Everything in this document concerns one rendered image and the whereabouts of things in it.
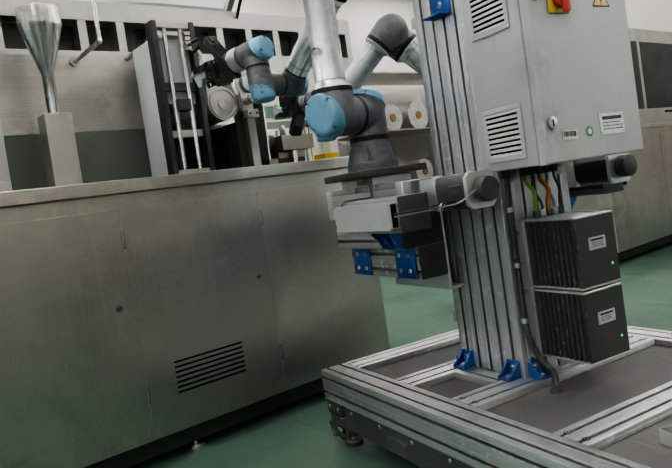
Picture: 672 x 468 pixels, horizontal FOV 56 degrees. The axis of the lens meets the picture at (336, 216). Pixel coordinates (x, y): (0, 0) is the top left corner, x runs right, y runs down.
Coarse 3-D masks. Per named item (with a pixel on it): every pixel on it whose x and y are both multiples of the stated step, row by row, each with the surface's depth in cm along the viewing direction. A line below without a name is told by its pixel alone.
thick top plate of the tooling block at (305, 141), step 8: (280, 136) 257; (288, 136) 259; (296, 136) 261; (304, 136) 264; (312, 136) 266; (280, 144) 258; (288, 144) 258; (296, 144) 261; (304, 144) 264; (312, 144) 266; (272, 152) 263
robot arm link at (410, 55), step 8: (408, 32) 220; (408, 40) 219; (416, 40) 221; (400, 48) 219; (408, 48) 219; (416, 48) 220; (392, 56) 223; (400, 56) 221; (408, 56) 221; (416, 56) 220; (408, 64) 224; (416, 64) 221
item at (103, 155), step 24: (24, 144) 230; (96, 144) 246; (120, 144) 252; (144, 144) 259; (192, 144) 272; (24, 168) 230; (96, 168) 246; (120, 168) 252; (144, 168) 258; (192, 168) 271
